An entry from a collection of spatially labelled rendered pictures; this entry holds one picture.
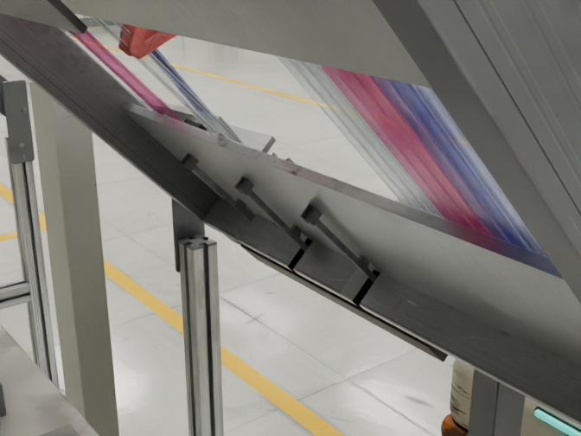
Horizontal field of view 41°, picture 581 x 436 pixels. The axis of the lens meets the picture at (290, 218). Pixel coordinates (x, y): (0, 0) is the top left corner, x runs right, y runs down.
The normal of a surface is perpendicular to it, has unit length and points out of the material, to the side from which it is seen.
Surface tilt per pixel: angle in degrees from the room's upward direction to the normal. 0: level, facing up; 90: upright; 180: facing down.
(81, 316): 90
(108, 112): 90
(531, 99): 90
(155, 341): 0
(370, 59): 134
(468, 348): 44
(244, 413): 0
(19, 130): 90
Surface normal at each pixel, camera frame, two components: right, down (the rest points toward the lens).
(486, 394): -0.89, 0.16
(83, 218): 0.70, 0.25
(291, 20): -0.57, 0.80
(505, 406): 0.45, 0.31
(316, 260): -0.55, -0.52
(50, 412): 0.00, -0.94
